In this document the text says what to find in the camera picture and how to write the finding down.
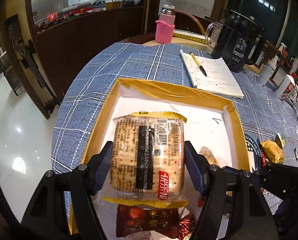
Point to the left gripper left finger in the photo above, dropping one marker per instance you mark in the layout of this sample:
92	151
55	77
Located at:
46	217

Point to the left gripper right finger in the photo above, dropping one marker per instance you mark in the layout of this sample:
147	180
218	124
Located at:
250	216

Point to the yellow puffed snack bag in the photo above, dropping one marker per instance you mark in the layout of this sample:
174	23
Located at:
272	151

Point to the clear cracker pack yellow edges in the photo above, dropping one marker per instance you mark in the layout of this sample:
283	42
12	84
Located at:
148	161

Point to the small beige biscuit pack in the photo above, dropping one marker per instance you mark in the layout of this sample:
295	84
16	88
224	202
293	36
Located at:
207	153

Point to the small green candy wrapper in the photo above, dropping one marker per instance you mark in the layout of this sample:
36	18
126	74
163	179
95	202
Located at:
296	153

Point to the red candy pack far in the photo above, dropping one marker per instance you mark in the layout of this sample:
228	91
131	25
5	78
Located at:
264	159

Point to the blue plaid tablecloth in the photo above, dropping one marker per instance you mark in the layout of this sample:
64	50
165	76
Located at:
262	114

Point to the dark red wrapped candy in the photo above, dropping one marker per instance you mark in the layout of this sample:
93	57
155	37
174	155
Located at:
132	219

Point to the gold cardboard tray box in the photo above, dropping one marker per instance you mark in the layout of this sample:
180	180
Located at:
212	121

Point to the white patterned paper cup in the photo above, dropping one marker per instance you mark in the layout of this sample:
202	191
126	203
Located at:
293	95

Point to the white red liquor bottle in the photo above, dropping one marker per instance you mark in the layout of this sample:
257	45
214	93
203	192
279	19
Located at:
285	87

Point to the white spray bottle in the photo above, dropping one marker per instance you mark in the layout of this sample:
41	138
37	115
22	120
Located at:
268	71

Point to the open white notebook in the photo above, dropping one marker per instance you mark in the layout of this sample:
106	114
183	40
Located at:
219	78

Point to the black electric kettle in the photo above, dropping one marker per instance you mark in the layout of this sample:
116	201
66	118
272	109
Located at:
237	39

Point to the yellow black pen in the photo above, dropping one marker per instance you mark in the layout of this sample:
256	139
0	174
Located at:
198	64

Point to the yellow tape measure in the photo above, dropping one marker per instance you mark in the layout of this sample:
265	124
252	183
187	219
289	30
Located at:
192	38

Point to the pink sleeved thermos bottle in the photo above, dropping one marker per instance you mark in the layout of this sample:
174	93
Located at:
165	24

